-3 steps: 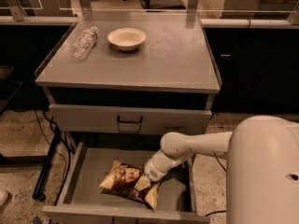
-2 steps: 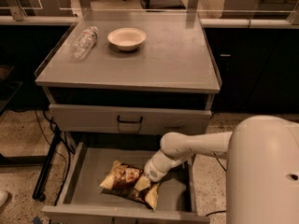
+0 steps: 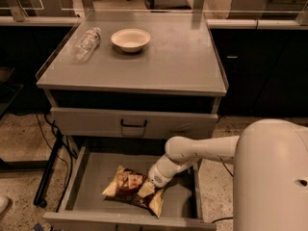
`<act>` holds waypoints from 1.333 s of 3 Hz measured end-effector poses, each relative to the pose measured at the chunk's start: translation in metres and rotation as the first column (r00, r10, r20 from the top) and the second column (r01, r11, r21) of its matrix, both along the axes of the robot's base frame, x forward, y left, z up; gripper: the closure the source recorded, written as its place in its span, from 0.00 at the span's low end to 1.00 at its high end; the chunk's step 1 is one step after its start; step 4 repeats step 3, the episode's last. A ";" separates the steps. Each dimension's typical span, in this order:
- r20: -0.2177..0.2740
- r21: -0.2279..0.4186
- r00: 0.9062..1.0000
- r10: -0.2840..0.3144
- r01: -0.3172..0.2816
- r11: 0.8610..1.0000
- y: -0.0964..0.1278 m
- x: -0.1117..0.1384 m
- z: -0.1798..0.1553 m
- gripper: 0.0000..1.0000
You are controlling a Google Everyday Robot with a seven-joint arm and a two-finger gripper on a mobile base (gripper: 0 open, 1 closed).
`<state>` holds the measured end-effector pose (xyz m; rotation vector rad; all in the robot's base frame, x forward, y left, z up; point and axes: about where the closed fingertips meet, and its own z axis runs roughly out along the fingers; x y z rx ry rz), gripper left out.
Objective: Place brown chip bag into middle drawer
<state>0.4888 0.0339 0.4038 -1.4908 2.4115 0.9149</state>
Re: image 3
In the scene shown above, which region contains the black table leg frame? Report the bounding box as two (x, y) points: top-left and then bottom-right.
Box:
(0, 130), (64, 209)

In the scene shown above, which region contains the closed top drawer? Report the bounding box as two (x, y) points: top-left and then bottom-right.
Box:
(51, 107), (218, 140)

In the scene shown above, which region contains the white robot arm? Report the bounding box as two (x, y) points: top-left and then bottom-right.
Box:
(148, 119), (308, 231)

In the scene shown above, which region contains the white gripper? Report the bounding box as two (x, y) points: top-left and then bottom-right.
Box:
(138, 162), (179, 198)

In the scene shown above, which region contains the grey drawer cabinet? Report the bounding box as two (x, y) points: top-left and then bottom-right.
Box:
(38, 11), (227, 231)

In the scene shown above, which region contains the clear plastic water bottle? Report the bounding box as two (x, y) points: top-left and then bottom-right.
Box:
(72, 27), (101, 62)

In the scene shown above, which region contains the brown chip bag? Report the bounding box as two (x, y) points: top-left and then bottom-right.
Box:
(102, 166), (164, 218)

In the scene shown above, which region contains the white paper bowl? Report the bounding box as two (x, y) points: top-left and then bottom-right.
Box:
(111, 29), (151, 53)

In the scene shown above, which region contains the open middle drawer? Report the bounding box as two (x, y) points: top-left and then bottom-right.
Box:
(44, 147), (217, 231)

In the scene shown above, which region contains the black floor cable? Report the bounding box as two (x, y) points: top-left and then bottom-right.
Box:
(211, 162), (235, 224)

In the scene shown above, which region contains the white shoe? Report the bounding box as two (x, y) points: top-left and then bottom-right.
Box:
(0, 195), (10, 215)

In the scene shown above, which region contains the black drawer handle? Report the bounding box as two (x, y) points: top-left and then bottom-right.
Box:
(120, 119), (147, 128)

